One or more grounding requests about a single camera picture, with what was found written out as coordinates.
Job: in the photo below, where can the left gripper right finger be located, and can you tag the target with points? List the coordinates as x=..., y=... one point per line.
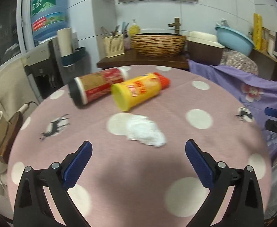
x=245, y=207

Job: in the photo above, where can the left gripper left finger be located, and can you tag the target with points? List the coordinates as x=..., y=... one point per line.
x=31, y=207

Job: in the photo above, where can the white tissue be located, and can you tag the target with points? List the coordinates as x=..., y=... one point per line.
x=140, y=128

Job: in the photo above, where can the purple floral cloth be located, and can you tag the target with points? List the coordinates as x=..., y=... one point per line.
x=253, y=92

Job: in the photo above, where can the light blue basin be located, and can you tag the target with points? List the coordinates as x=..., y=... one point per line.
x=234, y=40

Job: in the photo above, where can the yellow wrap roll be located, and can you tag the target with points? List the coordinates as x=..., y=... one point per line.
x=257, y=31

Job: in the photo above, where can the pink polka dot tablecloth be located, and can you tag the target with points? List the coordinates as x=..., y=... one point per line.
x=127, y=183

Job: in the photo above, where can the brown white rice cooker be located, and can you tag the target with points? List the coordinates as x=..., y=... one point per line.
x=204, y=48

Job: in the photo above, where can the red chip canister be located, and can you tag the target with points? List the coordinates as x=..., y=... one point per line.
x=88, y=88

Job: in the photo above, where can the water dispenser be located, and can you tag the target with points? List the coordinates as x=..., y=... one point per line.
x=48, y=71

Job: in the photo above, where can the yellow chip canister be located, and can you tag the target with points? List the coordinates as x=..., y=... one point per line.
x=130, y=93

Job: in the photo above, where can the brass faucet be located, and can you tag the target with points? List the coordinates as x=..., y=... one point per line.
x=176, y=25

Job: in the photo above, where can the woven basket sink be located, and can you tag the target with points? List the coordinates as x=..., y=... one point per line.
x=158, y=44

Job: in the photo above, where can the dark wooden counter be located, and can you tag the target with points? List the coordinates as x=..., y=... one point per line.
x=131, y=58

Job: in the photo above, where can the paper cup holder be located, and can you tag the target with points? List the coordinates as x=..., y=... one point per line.
x=70, y=47

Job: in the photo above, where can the yellow soap bottle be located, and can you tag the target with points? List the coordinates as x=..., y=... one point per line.
x=134, y=29

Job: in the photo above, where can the beige chopstick holder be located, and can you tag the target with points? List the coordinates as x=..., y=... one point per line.
x=113, y=45

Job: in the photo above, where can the blue water jug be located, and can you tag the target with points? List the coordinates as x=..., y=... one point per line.
x=47, y=17

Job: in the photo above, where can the window frame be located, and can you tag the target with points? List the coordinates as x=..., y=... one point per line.
x=16, y=36

